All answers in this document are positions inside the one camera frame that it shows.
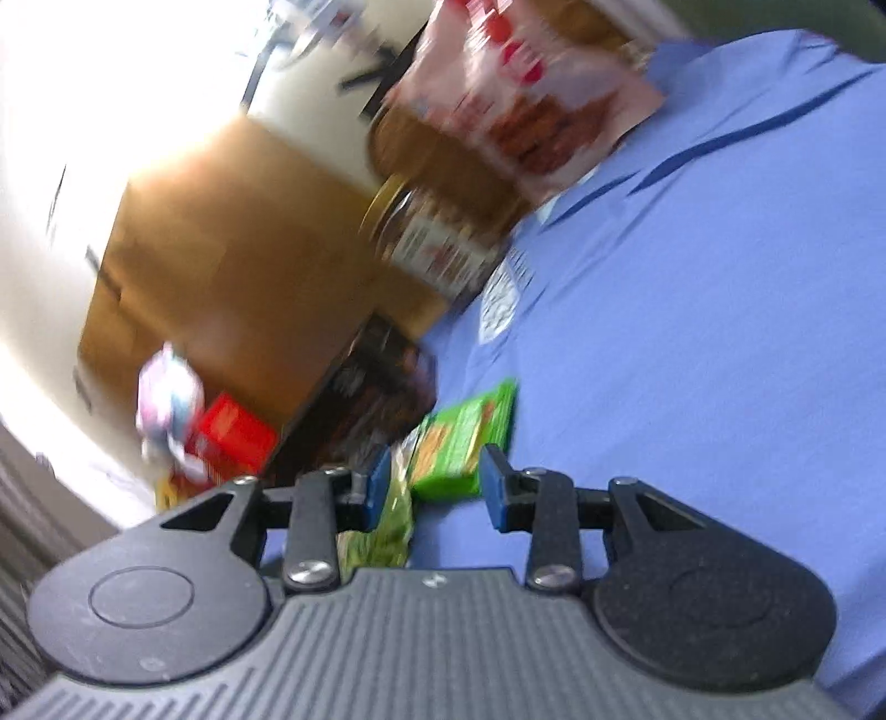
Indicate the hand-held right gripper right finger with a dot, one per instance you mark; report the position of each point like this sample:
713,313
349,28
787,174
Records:
495,488

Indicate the black tape strip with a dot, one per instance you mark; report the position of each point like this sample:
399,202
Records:
374,76

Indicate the pink snack bag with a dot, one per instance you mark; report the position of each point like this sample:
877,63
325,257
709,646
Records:
526,90

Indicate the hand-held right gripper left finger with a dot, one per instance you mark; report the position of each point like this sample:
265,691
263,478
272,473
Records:
377,488

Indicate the pink and blue plush toy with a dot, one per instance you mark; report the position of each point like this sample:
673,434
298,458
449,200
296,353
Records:
166,408

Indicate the blue printed tablecloth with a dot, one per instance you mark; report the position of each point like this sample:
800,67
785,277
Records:
692,311

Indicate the small wooden board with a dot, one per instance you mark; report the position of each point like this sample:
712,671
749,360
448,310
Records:
422,149

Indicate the large wooden board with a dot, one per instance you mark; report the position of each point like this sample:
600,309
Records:
228,263

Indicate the green snack packet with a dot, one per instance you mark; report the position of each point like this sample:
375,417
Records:
464,443

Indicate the red gift box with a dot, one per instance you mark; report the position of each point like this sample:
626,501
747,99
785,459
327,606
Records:
232,433

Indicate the light green wrapper packet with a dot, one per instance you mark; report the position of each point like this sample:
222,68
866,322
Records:
384,533

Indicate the nut jar with yellow lid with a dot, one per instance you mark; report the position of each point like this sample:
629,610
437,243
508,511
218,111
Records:
432,235

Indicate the dark printed box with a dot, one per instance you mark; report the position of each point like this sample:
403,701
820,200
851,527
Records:
360,408

